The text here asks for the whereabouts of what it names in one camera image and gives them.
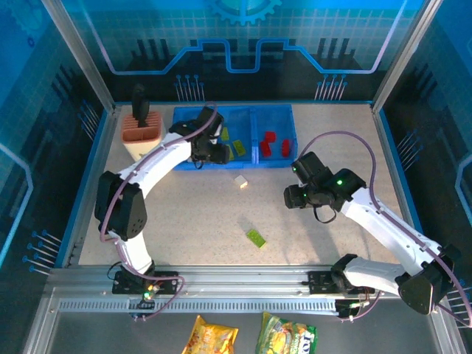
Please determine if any aluminium frame post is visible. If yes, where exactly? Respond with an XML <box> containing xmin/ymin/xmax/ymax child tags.
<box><xmin>42</xmin><ymin>0</ymin><xmax>122</xmax><ymax>114</ymax></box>
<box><xmin>370</xmin><ymin>0</ymin><xmax>443</xmax><ymax>114</ymax></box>

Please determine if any blue three-compartment tray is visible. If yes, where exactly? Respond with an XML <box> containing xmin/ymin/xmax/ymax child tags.
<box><xmin>171</xmin><ymin>104</ymin><xmax>298</xmax><ymax>170</ymax></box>

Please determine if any aluminium mounting rail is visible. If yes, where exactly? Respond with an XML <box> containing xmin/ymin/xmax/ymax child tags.
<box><xmin>44</xmin><ymin>264</ymin><xmax>443</xmax><ymax>296</ymax></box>

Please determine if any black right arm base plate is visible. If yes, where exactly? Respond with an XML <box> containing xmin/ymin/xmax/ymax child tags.
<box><xmin>307</xmin><ymin>270</ymin><xmax>376</xmax><ymax>296</ymax></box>

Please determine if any yellow snack bag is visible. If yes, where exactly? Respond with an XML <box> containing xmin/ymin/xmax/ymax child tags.
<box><xmin>181</xmin><ymin>314</ymin><xmax>240</xmax><ymax>354</ymax></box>

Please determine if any green snack bag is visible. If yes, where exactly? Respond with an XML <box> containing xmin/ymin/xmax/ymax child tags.
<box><xmin>255</xmin><ymin>311</ymin><xmax>318</xmax><ymax>354</ymax></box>

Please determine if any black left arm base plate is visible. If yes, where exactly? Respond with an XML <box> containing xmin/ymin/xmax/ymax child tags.
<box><xmin>111</xmin><ymin>271</ymin><xmax>182</xmax><ymax>296</ymax></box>

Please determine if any black utensil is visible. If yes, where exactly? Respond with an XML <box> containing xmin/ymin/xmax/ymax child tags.
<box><xmin>131</xmin><ymin>83</ymin><xmax>151</xmax><ymax>128</ymax></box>

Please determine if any orange and white utensil holder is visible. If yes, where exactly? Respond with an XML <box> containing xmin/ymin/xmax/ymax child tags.
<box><xmin>121</xmin><ymin>111</ymin><xmax>164</xmax><ymax>162</ymax></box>

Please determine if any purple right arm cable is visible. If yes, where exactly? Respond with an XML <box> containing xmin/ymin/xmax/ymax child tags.
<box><xmin>298</xmin><ymin>131</ymin><xmax>472</xmax><ymax>329</ymax></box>

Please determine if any small controller board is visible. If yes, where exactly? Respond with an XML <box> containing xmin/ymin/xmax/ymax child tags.
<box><xmin>136</xmin><ymin>282</ymin><xmax>165</xmax><ymax>310</ymax></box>
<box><xmin>336</xmin><ymin>297</ymin><xmax>369</xmax><ymax>321</ymax></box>

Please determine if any slotted cable duct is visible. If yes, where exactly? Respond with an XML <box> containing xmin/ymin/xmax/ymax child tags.
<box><xmin>58</xmin><ymin>297</ymin><xmax>342</xmax><ymax>313</ymax></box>

